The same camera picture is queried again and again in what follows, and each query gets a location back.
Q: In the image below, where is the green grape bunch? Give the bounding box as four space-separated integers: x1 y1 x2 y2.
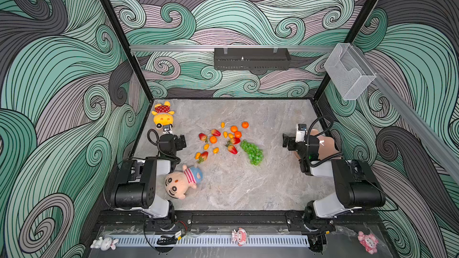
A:
240 140 264 166

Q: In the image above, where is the red strawberry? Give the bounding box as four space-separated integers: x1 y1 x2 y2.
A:
197 151 209 164
228 137 241 145
210 129 221 137
227 144 238 154
198 133 208 143

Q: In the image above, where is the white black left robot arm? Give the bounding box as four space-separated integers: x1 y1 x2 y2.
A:
108 134 186 221

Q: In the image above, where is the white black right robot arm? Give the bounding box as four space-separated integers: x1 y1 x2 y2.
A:
282 124 386 223

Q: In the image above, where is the pink scalloped fruit bowl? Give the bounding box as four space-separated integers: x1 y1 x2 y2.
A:
294 129 339 161

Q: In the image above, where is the yellow cow plush toy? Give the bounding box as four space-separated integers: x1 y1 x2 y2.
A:
151 101 175 129

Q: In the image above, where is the boy doll plush toy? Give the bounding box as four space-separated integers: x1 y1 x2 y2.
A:
164 165 203 199

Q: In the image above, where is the orange tangerine upper middle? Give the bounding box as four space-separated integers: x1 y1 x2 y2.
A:
230 125 238 133

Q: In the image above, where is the orange tangerine far right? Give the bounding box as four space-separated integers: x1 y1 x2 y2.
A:
241 121 249 129

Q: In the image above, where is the pink melody figurine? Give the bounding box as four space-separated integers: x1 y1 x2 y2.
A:
357 231 379 254

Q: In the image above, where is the pink white chopper figurine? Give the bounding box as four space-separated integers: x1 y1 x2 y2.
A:
231 228 247 247

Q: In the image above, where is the white bunny figurine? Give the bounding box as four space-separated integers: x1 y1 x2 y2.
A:
90 236 119 251

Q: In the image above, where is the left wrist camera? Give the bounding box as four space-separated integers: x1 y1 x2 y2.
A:
162 124 173 134

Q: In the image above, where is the clear acrylic wall box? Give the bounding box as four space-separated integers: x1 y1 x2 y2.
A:
324 43 376 101

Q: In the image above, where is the aluminium wall rail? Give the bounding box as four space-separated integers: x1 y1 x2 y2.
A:
129 44 335 53

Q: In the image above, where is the black wall tray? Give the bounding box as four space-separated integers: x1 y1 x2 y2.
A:
213 48 292 74

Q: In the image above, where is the white slotted cable duct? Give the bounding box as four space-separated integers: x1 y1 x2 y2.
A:
111 234 310 248

